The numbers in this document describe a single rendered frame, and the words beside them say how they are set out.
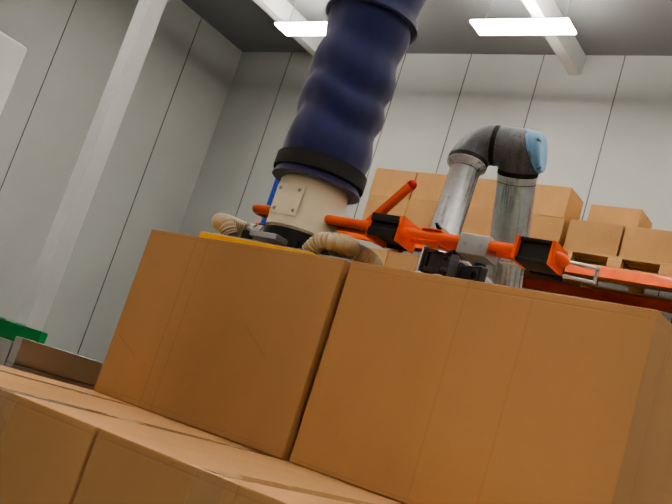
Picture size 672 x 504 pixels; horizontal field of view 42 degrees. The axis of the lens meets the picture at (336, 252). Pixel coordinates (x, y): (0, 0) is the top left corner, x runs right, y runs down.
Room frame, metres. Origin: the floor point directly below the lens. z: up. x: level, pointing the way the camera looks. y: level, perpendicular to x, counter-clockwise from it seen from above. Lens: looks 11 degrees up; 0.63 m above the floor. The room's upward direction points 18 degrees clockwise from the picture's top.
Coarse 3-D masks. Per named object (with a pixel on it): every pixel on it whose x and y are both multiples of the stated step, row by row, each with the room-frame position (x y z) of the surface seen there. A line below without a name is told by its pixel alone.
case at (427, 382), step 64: (384, 320) 1.61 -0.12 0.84; (448, 320) 1.53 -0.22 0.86; (512, 320) 1.45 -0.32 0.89; (576, 320) 1.38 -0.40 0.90; (640, 320) 1.32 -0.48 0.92; (320, 384) 1.67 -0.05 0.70; (384, 384) 1.58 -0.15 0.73; (448, 384) 1.50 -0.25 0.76; (512, 384) 1.43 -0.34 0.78; (576, 384) 1.36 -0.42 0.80; (640, 384) 1.30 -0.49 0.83; (320, 448) 1.64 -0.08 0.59; (384, 448) 1.56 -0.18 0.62; (448, 448) 1.48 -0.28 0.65; (512, 448) 1.41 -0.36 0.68; (576, 448) 1.35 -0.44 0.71; (640, 448) 1.35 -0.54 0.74
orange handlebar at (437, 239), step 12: (264, 216) 2.14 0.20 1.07; (336, 216) 1.96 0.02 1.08; (336, 228) 2.01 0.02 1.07; (360, 228) 1.92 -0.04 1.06; (408, 228) 1.84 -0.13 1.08; (432, 228) 1.81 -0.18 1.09; (420, 240) 1.82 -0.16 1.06; (432, 240) 1.80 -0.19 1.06; (444, 240) 1.79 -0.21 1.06; (456, 240) 1.77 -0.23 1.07; (492, 240) 1.73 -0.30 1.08; (504, 252) 1.71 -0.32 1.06; (564, 264) 1.66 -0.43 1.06
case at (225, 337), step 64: (192, 256) 1.96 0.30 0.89; (256, 256) 1.84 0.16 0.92; (320, 256) 1.73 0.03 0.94; (128, 320) 2.05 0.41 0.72; (192, 320) 1.92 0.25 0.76; (256, 320) 1.80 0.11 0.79; (320, 320) 1.69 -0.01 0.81; (128, 384) 2.00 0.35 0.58; (192, 384) 1.88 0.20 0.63; (256, 384) 1.76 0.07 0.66; (256, 448) 1.73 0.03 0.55
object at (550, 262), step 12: (516, 240) 1.68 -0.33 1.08; (528, 240) 1.67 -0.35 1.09; (540, 240) 1.66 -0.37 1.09; (516, 252) 1.68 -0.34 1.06; (528, 252) 1.67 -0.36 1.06; (540, 252) 1.66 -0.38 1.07; (552, 252) 1.63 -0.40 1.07; (564, 252) 1.68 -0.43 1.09; (528, 264) 1.68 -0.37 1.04; (540, 264) 1.66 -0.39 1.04; (552, 264) 1.64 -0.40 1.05
